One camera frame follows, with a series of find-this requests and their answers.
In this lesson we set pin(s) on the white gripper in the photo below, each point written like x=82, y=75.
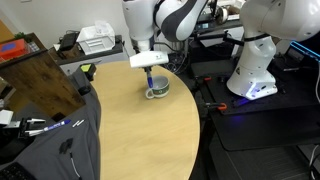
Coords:
x=148, y=59

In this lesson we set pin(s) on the blue pen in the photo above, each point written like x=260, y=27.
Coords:
x=150, y=81

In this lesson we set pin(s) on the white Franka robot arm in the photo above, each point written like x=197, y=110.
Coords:
x=256, y=66

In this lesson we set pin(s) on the white mug with green band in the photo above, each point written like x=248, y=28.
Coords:
x=160, y=89

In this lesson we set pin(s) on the dark side desk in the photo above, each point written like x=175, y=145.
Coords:
x=100, y=53

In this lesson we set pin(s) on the black device with label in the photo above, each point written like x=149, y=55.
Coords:
x=88, y=70

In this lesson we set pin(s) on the white plastic bin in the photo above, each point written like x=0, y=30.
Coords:
x=96, y=38

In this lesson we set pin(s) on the black box device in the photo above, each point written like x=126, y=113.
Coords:
x=69, y=40

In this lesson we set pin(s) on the small white clips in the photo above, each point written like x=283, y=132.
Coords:
x=78, y=123

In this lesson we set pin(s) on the blue white marker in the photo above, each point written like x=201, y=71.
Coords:
x=56, y=125

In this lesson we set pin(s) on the dark wooden shelf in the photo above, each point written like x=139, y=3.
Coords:
x=40, y=80

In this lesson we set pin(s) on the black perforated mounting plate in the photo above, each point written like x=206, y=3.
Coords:
x=266, y=103

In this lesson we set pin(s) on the black robot table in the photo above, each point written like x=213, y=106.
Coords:
x=260, y=130

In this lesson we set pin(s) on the grey cloth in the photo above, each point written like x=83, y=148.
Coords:
x=53, y=156

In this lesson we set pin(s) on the green plant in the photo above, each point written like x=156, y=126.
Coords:
x=22, y=36

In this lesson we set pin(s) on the red box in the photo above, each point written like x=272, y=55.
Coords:
x=11, y=49

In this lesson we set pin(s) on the blue lit control box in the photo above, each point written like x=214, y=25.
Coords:
x=305, y=50

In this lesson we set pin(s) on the black keyboard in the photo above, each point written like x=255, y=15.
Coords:
x=15, y=172

